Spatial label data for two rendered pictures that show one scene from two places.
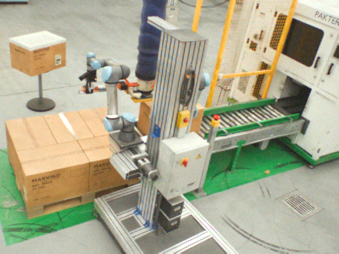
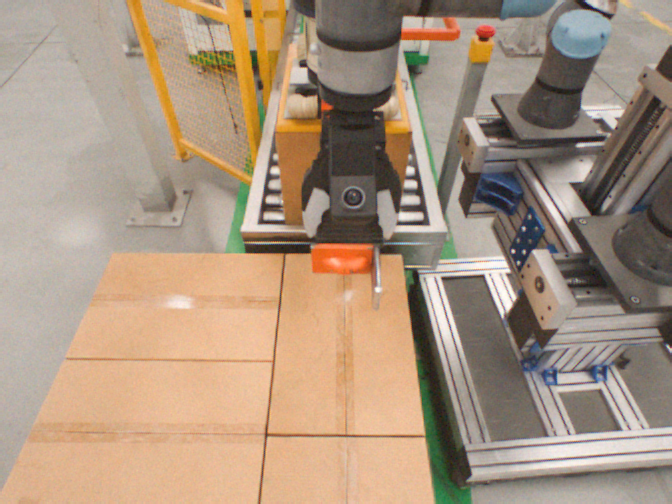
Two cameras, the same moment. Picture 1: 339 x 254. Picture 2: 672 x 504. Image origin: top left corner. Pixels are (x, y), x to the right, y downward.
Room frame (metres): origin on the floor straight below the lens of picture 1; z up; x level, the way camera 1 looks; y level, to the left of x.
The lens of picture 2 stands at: (2.81, 1.13, 1.63)
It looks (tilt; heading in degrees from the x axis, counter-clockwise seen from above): 49 degrees down; 306
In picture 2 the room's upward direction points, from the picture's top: straight up
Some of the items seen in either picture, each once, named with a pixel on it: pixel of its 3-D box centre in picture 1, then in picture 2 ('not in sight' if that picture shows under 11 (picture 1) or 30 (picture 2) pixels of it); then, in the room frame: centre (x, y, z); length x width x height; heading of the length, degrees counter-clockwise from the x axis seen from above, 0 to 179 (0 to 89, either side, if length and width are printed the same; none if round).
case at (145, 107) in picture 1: (169, 118); (341, 132); (3.59, 0.02, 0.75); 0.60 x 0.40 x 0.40; 126
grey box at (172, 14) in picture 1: (170, 17); not in sight; (4.54, 0.24, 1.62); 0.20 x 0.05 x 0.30; 126
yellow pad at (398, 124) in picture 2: (148, 96); (381, 85); (3.29, 0.28, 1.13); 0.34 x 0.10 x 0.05; 125
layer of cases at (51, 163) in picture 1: (73, 150); (239, 456); (3.23, 1.01, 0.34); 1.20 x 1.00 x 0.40; 126
